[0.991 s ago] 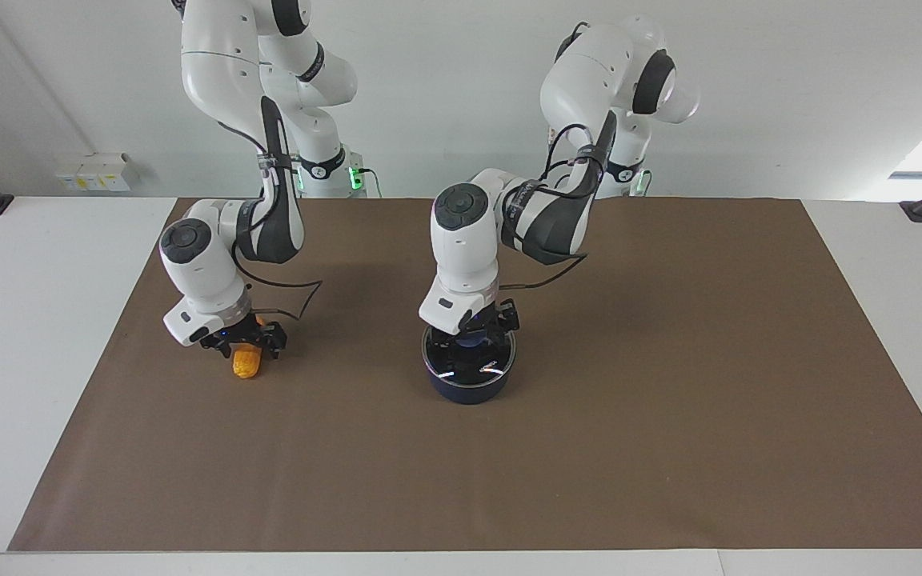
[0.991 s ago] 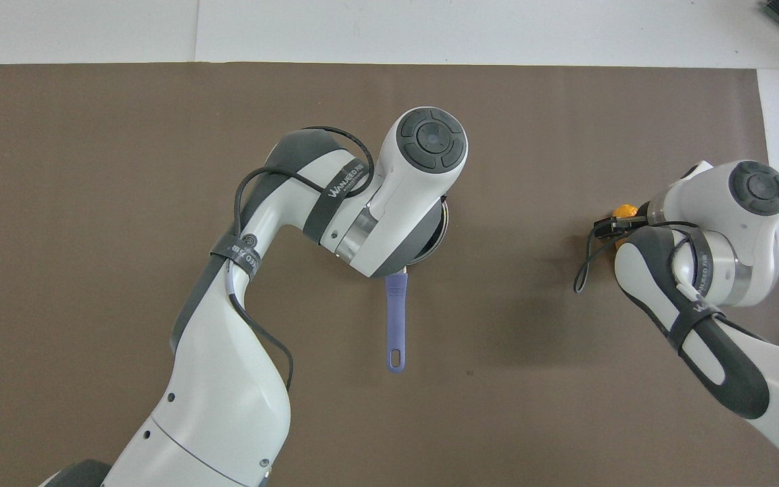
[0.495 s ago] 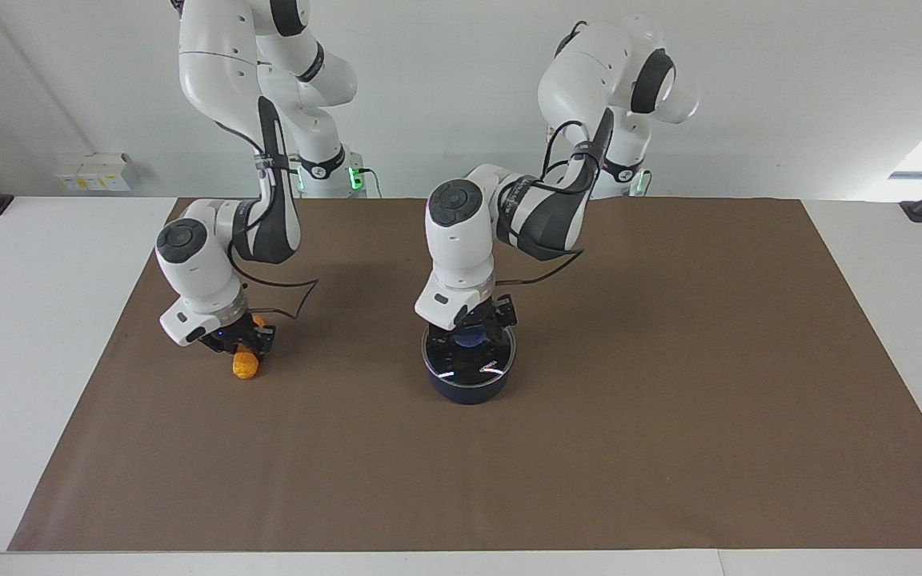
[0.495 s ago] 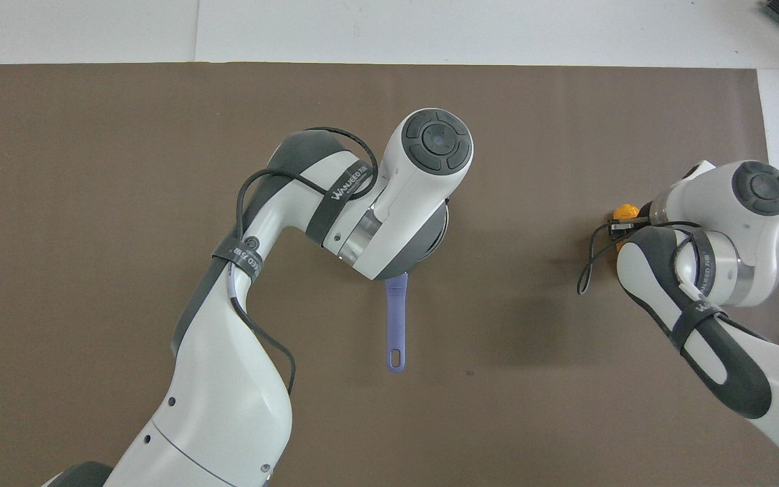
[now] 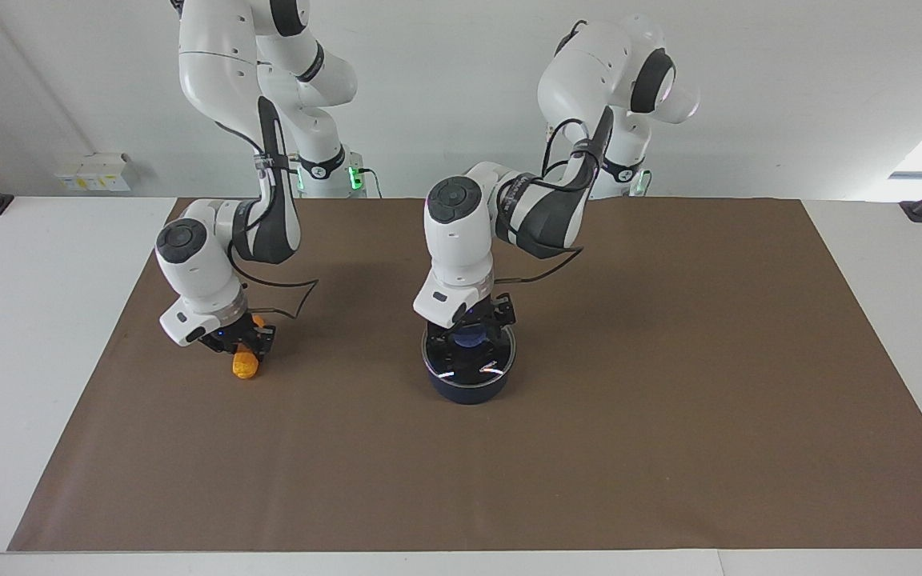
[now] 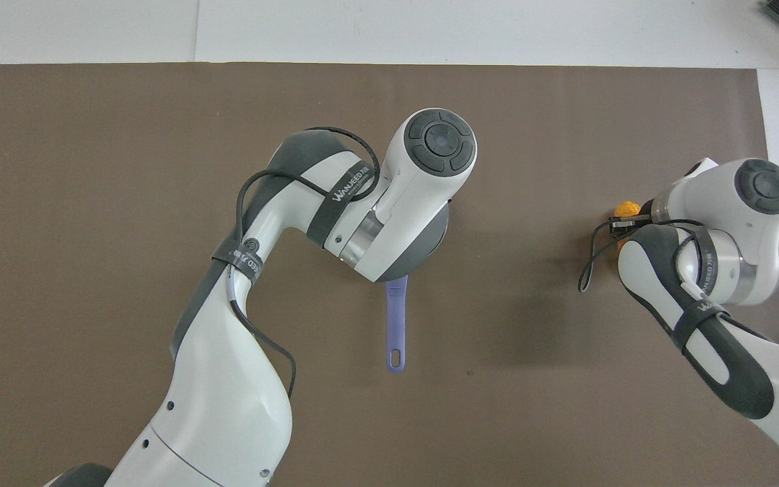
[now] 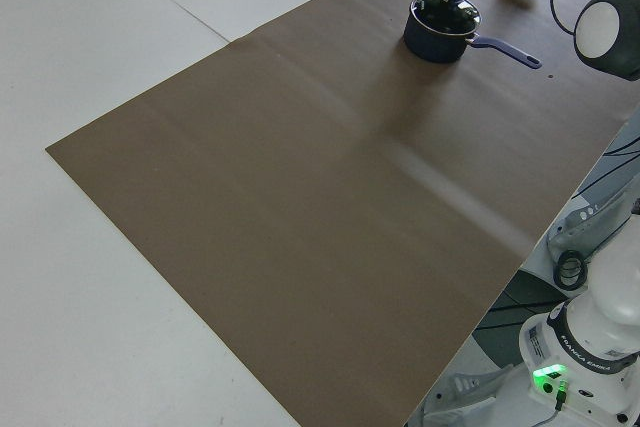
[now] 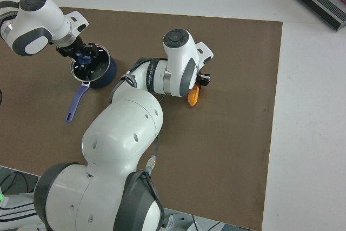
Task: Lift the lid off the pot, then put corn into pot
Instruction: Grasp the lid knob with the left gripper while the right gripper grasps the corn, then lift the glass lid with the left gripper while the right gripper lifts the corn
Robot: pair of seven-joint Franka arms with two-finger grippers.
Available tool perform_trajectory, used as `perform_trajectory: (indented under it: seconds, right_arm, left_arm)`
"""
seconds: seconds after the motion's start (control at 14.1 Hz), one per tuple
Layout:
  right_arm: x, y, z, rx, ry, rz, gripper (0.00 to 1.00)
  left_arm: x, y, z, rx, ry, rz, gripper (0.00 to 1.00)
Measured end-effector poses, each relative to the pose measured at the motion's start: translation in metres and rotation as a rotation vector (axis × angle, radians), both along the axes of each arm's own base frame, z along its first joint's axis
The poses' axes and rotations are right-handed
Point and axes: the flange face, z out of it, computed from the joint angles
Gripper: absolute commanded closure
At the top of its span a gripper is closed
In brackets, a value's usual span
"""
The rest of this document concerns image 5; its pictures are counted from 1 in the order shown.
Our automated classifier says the brown table mat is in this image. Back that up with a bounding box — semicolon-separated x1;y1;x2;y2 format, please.
7;198;922;553

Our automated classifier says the yellow corn cob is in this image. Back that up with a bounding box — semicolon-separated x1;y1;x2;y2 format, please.
232;314;267;380

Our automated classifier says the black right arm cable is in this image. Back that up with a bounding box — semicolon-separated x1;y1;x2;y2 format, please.
213;96;322;321

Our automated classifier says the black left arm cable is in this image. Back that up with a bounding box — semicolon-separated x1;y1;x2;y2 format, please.
491;118;615;286

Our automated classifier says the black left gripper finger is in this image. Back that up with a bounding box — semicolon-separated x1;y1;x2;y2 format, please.
483;319;511;358
427;323;463;358

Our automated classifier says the white wall socket box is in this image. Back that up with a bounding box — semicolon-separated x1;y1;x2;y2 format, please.
54;153;133;194

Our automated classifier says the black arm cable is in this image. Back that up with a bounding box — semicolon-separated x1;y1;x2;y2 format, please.
491;118;615;286
213;96;322;321

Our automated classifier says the glass lid purple knob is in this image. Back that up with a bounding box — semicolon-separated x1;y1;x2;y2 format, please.
423;320;516;382

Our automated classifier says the black pot purple handle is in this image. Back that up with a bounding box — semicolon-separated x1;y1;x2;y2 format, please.
422;318;517;406

